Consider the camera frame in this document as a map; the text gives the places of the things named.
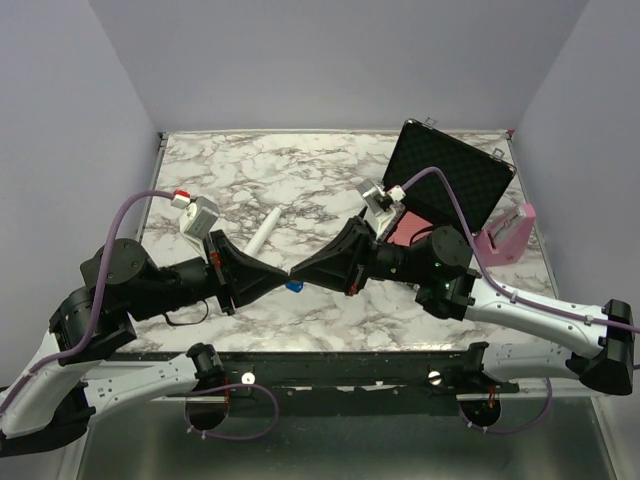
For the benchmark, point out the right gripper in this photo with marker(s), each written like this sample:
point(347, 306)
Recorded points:
point(343, 265)

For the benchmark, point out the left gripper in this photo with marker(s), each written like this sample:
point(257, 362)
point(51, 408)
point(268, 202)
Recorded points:
point(265, 276)

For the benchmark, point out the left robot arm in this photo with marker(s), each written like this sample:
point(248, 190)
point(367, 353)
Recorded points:
point(52, 404)

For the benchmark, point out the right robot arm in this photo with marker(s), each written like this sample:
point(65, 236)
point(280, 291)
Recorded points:
point(593, 344)

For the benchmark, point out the white cylindrical tube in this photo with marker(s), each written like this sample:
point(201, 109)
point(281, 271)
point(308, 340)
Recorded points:
point(263, 232)

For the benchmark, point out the black poker chip case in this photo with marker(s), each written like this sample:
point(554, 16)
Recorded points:
point(478, 180)

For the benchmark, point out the pink card holder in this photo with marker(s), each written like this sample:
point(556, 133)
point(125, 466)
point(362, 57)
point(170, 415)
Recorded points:
point(505, 240)

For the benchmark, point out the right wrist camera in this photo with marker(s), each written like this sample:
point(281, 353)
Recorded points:
point(383, 209)

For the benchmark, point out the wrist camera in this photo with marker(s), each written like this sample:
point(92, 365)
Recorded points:
point(383, 209)
point(196, 221)

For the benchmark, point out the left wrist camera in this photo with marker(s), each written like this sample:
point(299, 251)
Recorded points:
point(196, 221)

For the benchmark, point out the aluminium frame rail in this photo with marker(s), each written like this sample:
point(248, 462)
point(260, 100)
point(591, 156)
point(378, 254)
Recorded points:
point(561, 387)

